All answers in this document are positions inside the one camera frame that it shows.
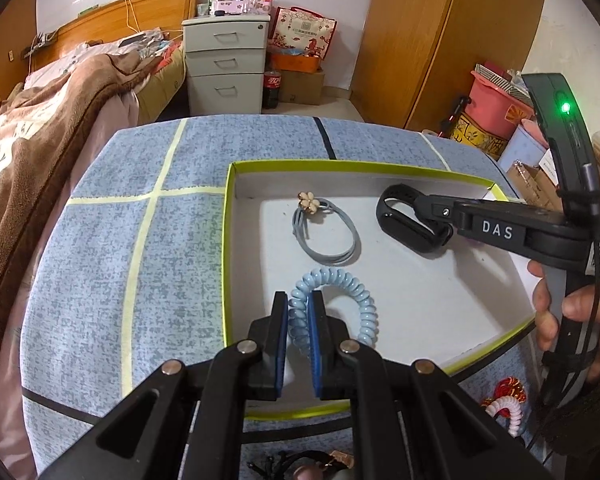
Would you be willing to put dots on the red gift bag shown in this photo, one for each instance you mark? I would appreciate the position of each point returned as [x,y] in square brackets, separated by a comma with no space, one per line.
[305,32]

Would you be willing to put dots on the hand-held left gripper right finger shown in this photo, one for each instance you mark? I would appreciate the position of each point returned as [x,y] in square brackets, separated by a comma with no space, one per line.
[316,347]

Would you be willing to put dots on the brown hair accessory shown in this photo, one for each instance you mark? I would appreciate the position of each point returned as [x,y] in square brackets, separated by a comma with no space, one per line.
[341,458]

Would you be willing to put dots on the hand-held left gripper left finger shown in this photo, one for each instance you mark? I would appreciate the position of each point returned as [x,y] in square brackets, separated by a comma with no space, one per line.
[280,345]

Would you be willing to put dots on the white box with green rim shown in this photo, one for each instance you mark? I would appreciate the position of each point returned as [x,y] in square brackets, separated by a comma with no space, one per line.
[430,300]

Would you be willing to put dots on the person's right forearm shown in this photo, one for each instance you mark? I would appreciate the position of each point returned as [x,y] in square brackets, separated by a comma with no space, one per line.
[587,420]

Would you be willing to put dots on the red knot ornament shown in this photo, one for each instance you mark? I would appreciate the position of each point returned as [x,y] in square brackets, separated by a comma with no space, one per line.
[511,389]

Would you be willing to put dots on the pink plastic bin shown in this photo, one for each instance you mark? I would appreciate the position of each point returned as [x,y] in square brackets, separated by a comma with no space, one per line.
[495,105]

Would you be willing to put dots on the white drawer cabinet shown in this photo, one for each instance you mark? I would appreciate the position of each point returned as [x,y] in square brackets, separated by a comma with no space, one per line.
[225,65]

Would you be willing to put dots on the brown blanket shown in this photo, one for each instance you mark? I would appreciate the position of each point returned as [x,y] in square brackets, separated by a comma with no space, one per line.
[35,150]

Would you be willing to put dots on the blue checkered tablecloth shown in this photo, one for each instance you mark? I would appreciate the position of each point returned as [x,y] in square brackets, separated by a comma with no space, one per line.
[130,280]

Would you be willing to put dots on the pink box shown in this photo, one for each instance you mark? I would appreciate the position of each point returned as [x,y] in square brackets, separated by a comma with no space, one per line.
[242,6]

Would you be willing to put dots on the cola bottle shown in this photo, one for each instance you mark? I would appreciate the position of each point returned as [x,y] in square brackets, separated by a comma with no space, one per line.
[272,91]

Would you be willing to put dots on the brown cardboard box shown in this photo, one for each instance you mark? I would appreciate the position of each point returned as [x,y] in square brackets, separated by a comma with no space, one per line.
[302,87]

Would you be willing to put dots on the yellow patterned box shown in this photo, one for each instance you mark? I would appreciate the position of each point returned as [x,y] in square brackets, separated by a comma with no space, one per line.
[480,136]

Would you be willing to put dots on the black smart band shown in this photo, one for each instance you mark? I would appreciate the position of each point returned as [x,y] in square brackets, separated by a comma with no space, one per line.
[406,233]

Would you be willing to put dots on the orange box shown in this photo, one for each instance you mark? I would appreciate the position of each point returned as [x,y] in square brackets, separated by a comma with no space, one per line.
[295,63]

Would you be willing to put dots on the wooden headboard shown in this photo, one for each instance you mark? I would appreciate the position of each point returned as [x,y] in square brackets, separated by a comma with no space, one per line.
[145,10]

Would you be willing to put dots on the floral pillow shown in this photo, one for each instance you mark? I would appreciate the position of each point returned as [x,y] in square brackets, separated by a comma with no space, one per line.
[152,50]

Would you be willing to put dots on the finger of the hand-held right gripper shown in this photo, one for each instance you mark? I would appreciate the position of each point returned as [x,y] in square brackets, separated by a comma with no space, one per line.
[490,230]

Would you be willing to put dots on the wooden wardrobe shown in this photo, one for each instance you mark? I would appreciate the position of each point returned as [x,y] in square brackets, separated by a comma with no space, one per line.
[430,45]

